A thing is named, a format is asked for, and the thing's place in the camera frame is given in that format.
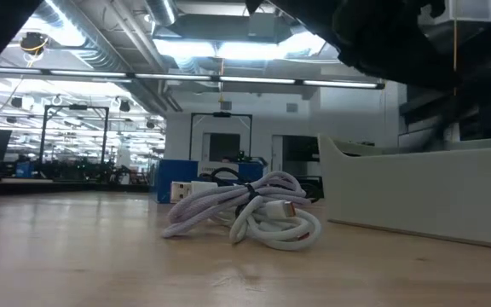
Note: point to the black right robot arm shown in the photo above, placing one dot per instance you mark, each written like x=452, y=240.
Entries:
x=382, y=38

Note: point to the long background workbench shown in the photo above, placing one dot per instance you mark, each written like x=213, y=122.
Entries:
x=58, y=184

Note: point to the cream plastic bin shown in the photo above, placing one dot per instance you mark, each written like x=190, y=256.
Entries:
x=420, y=192

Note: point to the black round ceiling fixture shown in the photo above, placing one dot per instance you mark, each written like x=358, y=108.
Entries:
x=33, y=42

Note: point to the blue DualShock controller box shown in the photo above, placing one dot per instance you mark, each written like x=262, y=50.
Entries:
x=177, y=170

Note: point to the long ceiling light bar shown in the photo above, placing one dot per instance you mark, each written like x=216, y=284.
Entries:
x=173, y=77

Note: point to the black metal workcell frame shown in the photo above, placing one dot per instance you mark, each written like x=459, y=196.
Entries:
x=191, y=136
x=43, y=136

